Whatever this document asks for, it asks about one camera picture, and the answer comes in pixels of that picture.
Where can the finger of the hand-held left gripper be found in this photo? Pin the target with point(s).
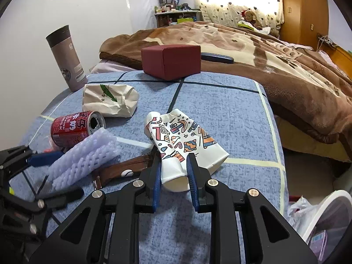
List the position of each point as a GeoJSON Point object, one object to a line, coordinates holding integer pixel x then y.
{"type": "Point", "coordinates": [64, 196]}
{"type": "Point", "coordinates": [45, 157]}

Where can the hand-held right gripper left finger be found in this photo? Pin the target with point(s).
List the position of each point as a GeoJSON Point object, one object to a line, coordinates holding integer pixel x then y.
{"type": "Point", "coordinates": [157, 192]}

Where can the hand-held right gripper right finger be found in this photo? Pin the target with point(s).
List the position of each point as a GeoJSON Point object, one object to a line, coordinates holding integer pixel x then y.
{"type": "Point", "coordinates": [192, 187]}

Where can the clear plastic bottle red cap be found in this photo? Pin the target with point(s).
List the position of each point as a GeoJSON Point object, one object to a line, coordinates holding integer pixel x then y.
{"type": "Point", "coordinates": [52, 146]}

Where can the red drink can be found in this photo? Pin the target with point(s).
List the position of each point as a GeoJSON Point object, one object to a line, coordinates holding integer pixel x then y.
{"type": "Point", "coordinates": [71, 132]}

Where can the lavender foam net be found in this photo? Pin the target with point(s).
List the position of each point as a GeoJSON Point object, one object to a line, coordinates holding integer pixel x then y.
{"type": "Point", "coordinates": [82, 156]}

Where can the brown flat pack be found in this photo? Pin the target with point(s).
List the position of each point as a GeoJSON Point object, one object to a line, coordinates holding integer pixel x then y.
{"type": "Point", "coordinates": [118, 170]}

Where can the colourful patterned paper cup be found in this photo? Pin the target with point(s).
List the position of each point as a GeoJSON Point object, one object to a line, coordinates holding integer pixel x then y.
{"type": "Point", "coordinates": [178, 137]}

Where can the cream paper bag green leaf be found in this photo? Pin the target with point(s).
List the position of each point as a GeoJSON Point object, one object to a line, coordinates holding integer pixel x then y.
{"type": "Point", "coordinates": [110, 101]}

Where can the white trash bin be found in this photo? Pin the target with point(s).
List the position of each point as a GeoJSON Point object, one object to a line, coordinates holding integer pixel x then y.
{"type": "Point", "coordinates": [316, 220]}

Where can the purple milk carton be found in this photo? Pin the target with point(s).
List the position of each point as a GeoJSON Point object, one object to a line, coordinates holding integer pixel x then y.
{"type": "Point", "coordinates": [317, 242]}

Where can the blue checked cloth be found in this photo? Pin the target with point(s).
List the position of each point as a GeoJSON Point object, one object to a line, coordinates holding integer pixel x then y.
{"type": "Point", "coordinates": [220, 101]}

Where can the grey thermos flask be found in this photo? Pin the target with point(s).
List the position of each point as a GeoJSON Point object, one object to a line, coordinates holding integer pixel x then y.
{"type": "Point", "coordinates": [66, 60]}

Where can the white plastic bag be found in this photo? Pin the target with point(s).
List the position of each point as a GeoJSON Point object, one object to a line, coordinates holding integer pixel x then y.
{"type": "Point", "coordinates": [299, 210]}

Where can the yellow bed base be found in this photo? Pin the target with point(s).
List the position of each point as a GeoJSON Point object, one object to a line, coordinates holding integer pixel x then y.
{"type": "Point", "coordinates": [297, 140]}

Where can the dark red box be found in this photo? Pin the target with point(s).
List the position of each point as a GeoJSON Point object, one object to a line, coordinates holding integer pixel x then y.
{"type": "Point", "coordinates": [170, 60]}

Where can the brown patterned blanket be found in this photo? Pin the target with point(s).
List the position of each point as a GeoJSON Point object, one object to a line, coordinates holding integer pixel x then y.
{"type": "Point", "coordinates": [275, 74]}

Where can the green flat box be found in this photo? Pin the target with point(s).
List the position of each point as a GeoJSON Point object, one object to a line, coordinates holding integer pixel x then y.
{"type": "Point", "coordinates": [246, 26]}

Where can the white shelf unit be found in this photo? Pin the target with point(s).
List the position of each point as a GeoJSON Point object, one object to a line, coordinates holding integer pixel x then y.
{"type": "Point", "coordinates": [165, 19]}

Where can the brown teddy bear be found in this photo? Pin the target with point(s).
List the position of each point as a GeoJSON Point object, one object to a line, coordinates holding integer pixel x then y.
{"type": "Point", "coordinates": [250, 16]}

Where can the wooden headboard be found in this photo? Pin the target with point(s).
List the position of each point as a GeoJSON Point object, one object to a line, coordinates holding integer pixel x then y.
{"type": "Point", "coordinates": [341, 57]}

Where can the power strip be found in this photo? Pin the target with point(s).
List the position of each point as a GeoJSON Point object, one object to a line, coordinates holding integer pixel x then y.
{"type": "Point", "coordinates": [326, 40]}

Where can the wooden wardrobe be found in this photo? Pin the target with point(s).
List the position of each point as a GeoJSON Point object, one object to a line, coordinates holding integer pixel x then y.
{"type": "Point", "coordinates": [302, 5]}

